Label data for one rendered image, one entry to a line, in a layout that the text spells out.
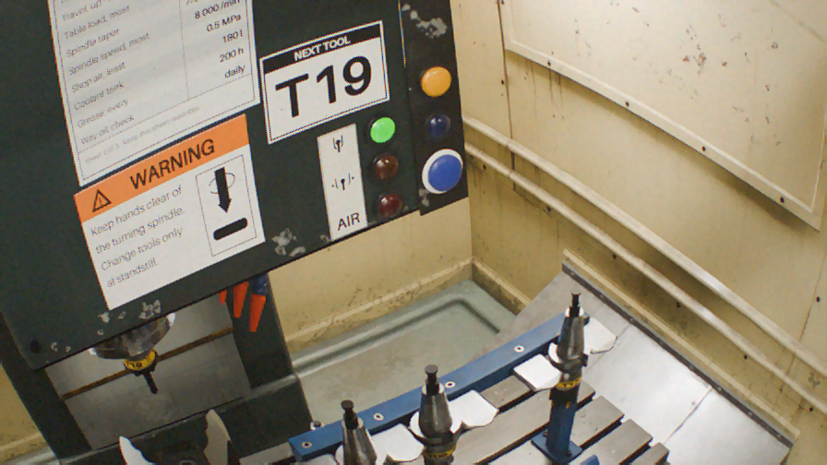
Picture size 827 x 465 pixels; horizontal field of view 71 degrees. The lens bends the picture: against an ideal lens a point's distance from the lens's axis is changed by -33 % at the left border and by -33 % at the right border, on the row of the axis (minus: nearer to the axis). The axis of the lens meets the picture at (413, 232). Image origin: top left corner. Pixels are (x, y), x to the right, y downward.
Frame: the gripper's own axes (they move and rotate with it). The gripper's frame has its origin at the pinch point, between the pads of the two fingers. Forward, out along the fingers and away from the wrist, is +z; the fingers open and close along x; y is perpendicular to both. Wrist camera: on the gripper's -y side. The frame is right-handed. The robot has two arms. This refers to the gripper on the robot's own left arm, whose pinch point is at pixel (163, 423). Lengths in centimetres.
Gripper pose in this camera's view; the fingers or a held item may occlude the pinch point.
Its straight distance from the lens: 73.8
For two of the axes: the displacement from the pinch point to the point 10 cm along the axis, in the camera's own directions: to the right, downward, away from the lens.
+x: 8.7, -3.3, 3.6
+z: -4.8, -4.8, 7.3
